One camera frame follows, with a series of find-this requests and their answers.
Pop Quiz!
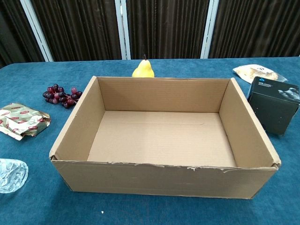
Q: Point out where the clear bag of pastry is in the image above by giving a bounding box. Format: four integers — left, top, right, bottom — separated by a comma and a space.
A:
232, 63, 288, 83

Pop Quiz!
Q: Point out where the clear plastic water bottle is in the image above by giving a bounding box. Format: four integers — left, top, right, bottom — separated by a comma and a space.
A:
0, 158, 29, 194

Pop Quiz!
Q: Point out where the dark brown pleated curtain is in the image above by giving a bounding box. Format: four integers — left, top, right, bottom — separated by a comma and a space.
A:
0, 0, 300, 68

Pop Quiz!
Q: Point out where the white partition frame post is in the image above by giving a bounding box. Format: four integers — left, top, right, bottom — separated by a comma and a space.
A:
20, 0, 54, 62
114, 0, 131, 60
200, 0, 220, 59

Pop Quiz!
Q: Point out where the open brown cardboard box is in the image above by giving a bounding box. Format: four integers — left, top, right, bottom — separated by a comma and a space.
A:
49, 75, 282, 200

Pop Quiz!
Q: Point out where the bunch of purple grapes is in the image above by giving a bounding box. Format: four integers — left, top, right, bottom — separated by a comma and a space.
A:
42, 83, 83, 109

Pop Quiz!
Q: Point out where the black product box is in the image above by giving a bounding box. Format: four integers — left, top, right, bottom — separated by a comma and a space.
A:
247, 76, 300, 135

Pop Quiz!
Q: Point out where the blue velvet table cover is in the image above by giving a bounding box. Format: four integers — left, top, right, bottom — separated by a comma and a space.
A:
0, 56, 300, 225

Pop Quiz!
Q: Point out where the gold snack packet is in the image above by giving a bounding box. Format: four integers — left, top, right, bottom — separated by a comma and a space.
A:
0, 102, 51, 141

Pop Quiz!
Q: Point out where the yellow pear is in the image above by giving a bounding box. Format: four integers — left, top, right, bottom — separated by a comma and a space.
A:
132, 54, 155, 78

